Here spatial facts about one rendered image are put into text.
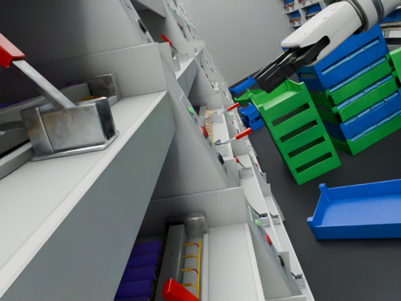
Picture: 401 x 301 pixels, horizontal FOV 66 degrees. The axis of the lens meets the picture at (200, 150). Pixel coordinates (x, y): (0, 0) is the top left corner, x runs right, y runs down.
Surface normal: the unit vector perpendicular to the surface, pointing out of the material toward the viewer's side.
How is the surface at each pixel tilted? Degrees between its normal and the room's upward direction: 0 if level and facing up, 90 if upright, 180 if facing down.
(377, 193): 90
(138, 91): 90
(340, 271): 0
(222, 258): 20
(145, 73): 90
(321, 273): 0
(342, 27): 92
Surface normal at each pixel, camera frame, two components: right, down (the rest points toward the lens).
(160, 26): -0.02, 0.33
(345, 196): -0.49, 0.53
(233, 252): -0.18, -0.93
